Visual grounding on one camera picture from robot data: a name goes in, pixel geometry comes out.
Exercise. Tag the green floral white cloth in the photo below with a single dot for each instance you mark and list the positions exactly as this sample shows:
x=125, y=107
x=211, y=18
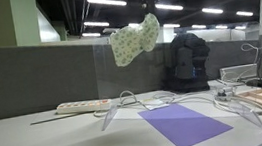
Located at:
x=130, y=42

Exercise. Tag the transparent acrylic screen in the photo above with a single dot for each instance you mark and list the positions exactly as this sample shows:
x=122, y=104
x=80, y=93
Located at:
x=158, y=76

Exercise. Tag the long ceiling tube light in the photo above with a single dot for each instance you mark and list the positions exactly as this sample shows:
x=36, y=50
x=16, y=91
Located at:
x=169, y=7
x=106, y=1
x=96, y=24
x=212, y=10

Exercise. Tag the black backpack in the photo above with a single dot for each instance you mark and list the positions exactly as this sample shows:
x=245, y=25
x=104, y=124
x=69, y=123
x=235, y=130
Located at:
x=188, y=64

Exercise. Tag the small white paper card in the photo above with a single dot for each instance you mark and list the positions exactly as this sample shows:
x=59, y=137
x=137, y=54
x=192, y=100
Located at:
x=155, y=104

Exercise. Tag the clear plastic container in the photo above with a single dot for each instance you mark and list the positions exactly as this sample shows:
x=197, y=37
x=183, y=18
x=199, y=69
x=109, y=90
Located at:
x=238, y=72

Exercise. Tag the white plug adapter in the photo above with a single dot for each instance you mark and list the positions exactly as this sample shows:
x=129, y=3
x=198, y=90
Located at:
x=225, y=93

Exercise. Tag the white power strip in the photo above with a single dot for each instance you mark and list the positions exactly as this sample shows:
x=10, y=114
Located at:
x=84, y=106

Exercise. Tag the purple paper sheet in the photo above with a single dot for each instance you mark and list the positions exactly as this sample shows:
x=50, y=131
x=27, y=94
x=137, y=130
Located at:
x=184, y=125

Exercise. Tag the grey office partition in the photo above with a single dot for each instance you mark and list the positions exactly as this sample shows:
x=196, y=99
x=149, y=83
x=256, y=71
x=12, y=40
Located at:
x=31, y=78

